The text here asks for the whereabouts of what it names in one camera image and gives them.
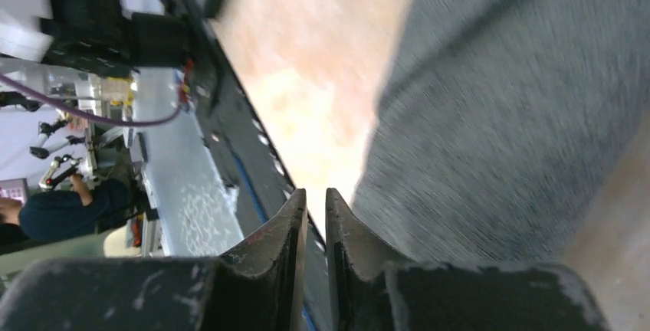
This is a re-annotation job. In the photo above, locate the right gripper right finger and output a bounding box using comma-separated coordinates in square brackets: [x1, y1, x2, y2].
[325, 188, 609, 330]

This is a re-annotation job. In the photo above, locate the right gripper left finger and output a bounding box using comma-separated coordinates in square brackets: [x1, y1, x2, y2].
[1, 188, 307, 330]

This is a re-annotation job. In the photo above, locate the grey cloth napkin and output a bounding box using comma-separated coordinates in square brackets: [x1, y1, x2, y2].
[353, 0, 649, 261]

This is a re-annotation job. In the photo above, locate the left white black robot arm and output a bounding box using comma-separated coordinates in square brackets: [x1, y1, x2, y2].
[1, 0, 190, 78]

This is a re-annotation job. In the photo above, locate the seated person dark shirt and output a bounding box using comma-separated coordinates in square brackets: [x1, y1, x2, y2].
[1, 175, 131, 242]

